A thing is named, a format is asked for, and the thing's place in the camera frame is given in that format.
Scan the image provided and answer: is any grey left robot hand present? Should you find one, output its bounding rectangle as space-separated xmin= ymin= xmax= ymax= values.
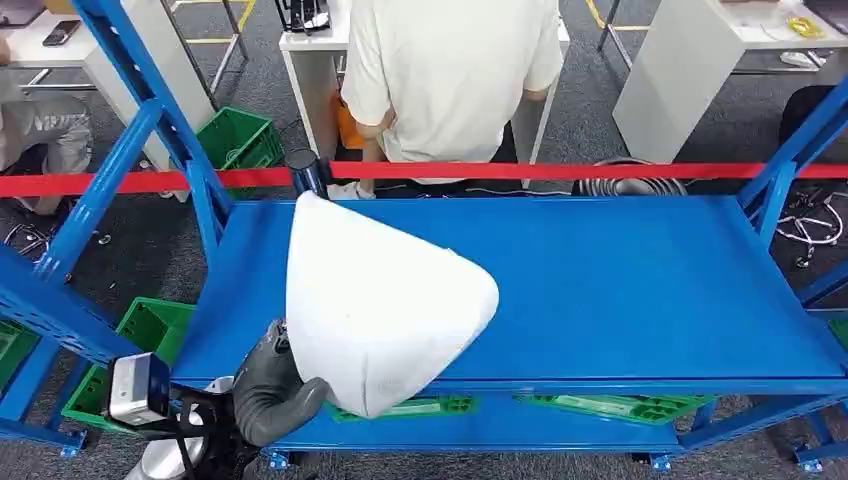
xmin=231 ymin=319 xmax=331 ymax=448

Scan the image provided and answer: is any white curved plastic shell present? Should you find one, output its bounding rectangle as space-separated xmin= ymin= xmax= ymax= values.
xmin=285 ymin=191 xmax=501 ymax=420

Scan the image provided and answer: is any green plastic crate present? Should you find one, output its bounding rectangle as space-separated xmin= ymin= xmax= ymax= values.
xmin=324 ymin=395 xmax=478 ymax=425
xmin=516 ymin=394 xmax=718 ymax=427
xmin=196 ymin=107 xmax=286 ymax=200
xmin=0 ymin=320 xmax=42 ymax=393
xmin=61 ymin=296 xmax=197 ymax=436

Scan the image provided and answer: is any blue metal shelf rack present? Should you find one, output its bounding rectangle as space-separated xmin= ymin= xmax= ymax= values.
xmin=0 ymin=0 xmax=234 ymax=460
xmin=170 ymin=66 xmax=848 ymax=474

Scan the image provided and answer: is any orange bag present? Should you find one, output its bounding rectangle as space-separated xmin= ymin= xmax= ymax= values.
xmin=334 ymin=92 xmax=366 ymax=152

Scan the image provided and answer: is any person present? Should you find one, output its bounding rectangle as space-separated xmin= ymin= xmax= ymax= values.
xmin=339 ymin=0 xmax=565 ymax=199
xmin=0 ymin=36 xmax=95 ymax=217

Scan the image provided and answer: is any red barrier belt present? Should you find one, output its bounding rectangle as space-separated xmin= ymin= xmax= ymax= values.
xmin=0 ymin=162 xmax=848 ymax=199

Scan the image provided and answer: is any black smartphone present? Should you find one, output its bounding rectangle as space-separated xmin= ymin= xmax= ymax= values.
xmin=41 ymin=19 xmax=82 ymax=48

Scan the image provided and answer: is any black chair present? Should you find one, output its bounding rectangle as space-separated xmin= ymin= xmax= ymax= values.
xmin=777 ymin=84 xmax=837 ymax=148

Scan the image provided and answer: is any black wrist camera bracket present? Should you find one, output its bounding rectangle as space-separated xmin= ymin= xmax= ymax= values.
xmin=165 ymin=386 xmax=232 ymax=480

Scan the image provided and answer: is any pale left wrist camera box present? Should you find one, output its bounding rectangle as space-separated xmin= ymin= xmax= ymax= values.
xmin=107 ymin=352 xmax=172 ymax=427

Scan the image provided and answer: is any black stanchion post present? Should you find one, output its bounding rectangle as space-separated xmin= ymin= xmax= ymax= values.
xmin=284 ymin=148 xmax=333 ymax=200

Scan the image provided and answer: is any steel table frame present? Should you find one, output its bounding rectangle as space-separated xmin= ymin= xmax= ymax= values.
xmin=158 ymin=0 xmax=257 ymax=111

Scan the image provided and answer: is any grey corrugated hose coil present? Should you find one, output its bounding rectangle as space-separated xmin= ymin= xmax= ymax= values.
xmin=572 ymin=156 xmax=690 ymax=198

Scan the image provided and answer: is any white cable bundle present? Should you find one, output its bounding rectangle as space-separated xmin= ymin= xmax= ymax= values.
xmin=773 ymin=190 xmax=847 ymax=270

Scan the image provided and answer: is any yellow cable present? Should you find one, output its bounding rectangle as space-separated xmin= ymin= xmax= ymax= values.
xmin=786 ymin=16 xmax=827 ymax=40

